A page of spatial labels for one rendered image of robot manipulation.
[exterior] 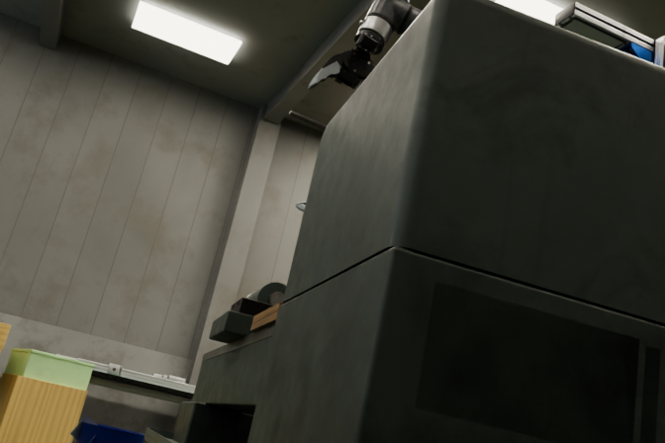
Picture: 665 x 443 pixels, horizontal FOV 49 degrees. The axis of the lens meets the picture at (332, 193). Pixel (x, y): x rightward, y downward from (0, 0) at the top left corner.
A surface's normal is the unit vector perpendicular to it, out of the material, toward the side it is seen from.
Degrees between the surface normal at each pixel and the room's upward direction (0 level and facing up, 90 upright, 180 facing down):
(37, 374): 90
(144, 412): 90
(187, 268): 90
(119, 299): 90
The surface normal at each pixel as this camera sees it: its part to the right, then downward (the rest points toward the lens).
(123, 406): 0.39, -0.23
